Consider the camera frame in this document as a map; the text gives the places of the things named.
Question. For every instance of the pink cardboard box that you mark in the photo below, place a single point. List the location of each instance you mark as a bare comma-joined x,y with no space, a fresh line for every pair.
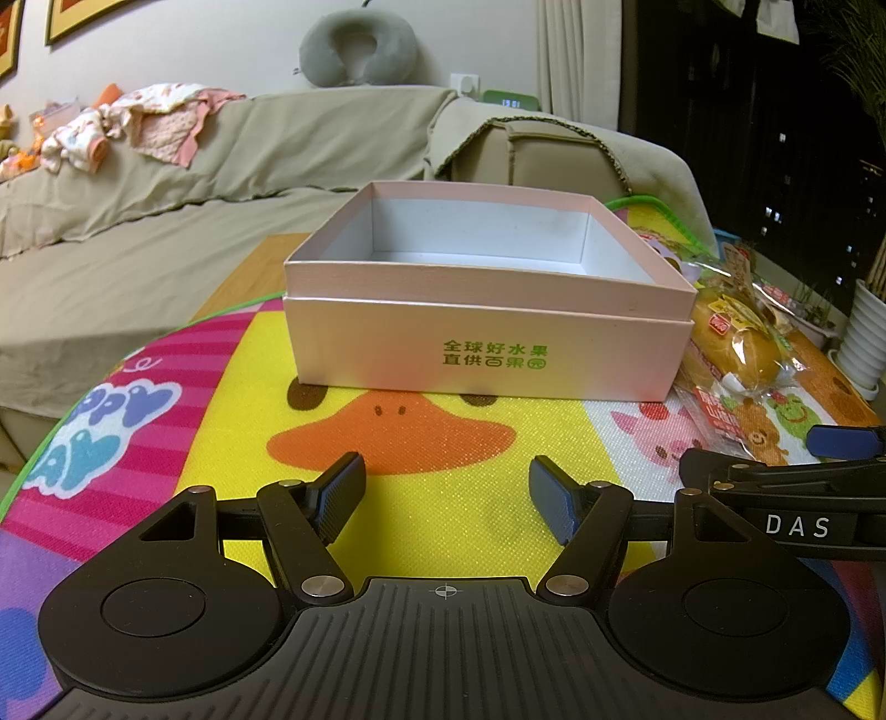
484,346

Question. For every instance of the white curtain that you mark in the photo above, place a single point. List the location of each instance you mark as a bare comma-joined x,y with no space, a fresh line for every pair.
578,55

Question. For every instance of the grey-beige sofa cover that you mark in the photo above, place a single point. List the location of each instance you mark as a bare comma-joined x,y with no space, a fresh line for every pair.
207,208

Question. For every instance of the pink and white clothes pile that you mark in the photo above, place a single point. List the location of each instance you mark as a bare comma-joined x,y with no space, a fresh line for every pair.
159,118

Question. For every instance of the beige sofa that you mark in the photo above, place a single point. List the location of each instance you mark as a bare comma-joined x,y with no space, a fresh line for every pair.
547,159

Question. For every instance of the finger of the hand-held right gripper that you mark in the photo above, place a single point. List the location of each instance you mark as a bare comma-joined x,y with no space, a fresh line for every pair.
846,441
720,472

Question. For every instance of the orange and yellow toys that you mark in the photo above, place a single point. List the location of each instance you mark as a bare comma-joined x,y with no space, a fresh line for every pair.
17,163

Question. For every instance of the clear snack packet red label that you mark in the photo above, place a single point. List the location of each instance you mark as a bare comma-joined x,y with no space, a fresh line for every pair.
720,412

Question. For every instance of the white hanging cloth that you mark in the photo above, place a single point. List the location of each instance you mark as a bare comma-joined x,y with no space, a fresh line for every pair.
785,15

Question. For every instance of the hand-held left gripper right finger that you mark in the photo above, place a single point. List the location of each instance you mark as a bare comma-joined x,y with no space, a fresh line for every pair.
554,495

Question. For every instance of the white wall socket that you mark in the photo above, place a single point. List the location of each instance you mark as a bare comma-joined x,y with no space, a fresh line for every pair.
465,84

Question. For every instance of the tall white plant pot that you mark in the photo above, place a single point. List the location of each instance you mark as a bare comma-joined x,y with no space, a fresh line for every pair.
865,332

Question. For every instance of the small planter with sprouts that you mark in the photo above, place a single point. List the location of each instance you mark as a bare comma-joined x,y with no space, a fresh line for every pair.
813,318

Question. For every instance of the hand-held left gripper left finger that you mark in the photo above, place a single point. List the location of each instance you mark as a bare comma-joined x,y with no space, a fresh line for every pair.
342,495

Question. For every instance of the small packet brown label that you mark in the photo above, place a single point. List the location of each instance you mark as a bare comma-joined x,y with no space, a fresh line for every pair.
736,263

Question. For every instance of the dark glass window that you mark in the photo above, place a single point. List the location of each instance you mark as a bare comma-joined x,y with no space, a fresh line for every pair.
727,124

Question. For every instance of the grey neck pillow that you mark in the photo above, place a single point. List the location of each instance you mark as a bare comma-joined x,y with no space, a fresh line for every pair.
325,55

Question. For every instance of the colourful cartoon play mat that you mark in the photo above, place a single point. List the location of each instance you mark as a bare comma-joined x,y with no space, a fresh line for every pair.
173,429

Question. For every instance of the green digital device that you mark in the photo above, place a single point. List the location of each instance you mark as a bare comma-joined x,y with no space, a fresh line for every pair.
509,100

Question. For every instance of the round bread packet yellow label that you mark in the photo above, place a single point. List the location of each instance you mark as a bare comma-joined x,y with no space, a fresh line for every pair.
740,339

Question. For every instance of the narrow gold framed red picture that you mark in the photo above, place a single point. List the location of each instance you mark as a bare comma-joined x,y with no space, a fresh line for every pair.
7,34

